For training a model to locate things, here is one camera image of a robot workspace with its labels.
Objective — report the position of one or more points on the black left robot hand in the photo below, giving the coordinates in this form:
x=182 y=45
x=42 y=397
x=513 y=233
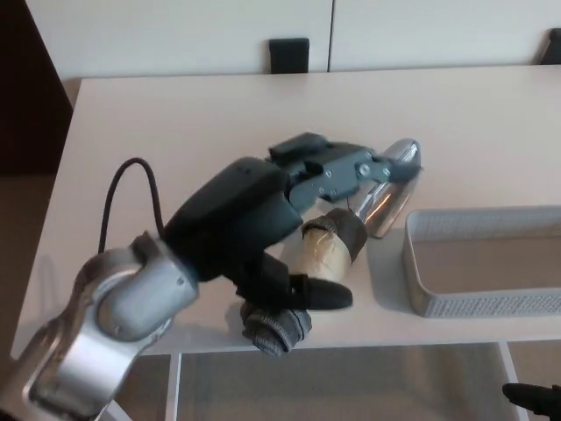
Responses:
x=236 y=210

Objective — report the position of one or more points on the dark brown door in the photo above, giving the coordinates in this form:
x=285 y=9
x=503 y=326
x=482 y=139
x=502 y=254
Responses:
x=26 y=87

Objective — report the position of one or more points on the grey perforated plastic container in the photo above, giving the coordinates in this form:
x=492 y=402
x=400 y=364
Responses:
x=482 y=302

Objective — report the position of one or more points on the white desk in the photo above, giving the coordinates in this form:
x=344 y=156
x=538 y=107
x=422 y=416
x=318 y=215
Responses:
x=175 y=123

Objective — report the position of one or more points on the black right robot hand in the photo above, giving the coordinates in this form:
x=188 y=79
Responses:
x=534 y=397

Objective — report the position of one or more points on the white cabinet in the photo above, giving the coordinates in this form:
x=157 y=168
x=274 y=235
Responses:
x=175 y=35

